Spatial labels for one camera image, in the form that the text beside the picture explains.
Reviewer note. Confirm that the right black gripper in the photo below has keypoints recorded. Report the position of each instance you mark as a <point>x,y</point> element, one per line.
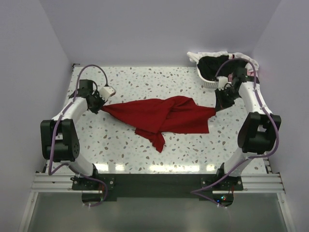
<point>220,104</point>

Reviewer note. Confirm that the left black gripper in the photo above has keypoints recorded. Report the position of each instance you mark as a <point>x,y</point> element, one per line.
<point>102,102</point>

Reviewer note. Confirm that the red t shirt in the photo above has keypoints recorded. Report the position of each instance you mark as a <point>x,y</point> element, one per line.
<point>152,117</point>

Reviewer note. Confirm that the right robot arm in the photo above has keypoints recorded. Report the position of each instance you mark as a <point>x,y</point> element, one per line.
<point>260,130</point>

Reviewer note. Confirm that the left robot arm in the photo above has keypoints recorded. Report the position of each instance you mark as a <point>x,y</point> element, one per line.
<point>59,139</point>

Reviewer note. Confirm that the white laundry basket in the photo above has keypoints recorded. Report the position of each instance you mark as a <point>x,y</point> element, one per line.
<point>212,84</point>

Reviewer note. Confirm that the black garment in basket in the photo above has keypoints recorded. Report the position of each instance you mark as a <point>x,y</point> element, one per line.
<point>208,66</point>

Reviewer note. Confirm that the pink garment in basket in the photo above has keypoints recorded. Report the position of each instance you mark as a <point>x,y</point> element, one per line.
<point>230,77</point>

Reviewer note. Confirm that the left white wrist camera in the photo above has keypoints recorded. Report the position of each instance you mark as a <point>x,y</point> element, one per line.
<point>106,92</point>

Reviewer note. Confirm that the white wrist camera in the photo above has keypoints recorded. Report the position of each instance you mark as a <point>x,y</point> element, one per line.
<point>106,92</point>
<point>222,81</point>

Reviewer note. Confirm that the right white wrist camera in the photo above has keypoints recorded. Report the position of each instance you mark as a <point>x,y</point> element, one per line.
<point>222,81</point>

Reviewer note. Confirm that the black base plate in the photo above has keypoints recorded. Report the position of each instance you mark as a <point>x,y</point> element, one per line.
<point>111,187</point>

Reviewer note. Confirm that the aluminium frame rail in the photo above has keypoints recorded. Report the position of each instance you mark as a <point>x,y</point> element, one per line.
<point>252,183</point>

